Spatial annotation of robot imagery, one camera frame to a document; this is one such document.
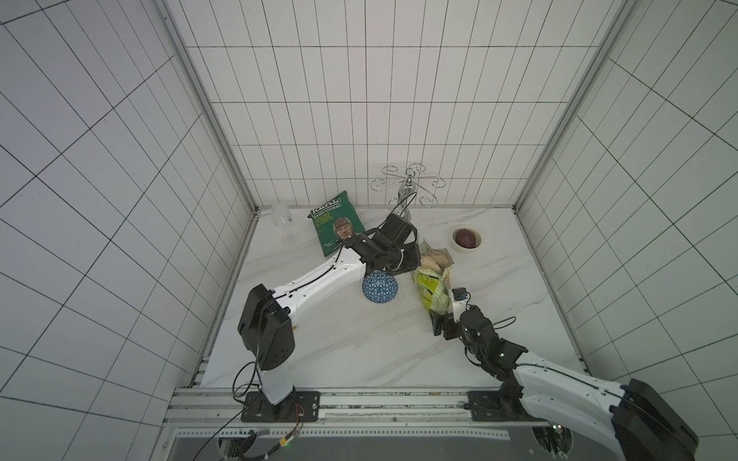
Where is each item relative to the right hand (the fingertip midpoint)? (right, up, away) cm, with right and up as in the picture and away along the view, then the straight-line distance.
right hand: (434, 308), depth 86 cm
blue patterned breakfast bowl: (-17, +5, +9) cm, 20 cm away
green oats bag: (-2, +11, -8) cm, 13 cm away
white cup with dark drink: (+15, +21, +17) cm, 31 cm away
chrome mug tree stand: (-7, +39, +1) cm, 40 cm away
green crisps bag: (-33, +27, +22) cm, 48 cm away
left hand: (-7, +14, -7) cm, 17 cm away
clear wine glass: (-52, +29, +15) cm, 62 cm away
